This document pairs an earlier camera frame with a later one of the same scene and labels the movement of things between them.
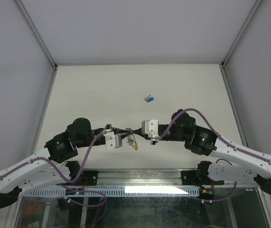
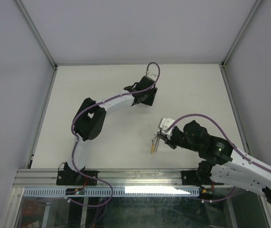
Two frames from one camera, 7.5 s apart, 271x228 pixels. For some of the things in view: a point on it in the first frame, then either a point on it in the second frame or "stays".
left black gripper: x=123 y=132 to x=152 y=92
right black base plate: x=190 y=177 stays
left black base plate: x=87 y=178 stays
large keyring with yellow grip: x=130 y=139 to x=155 y=141
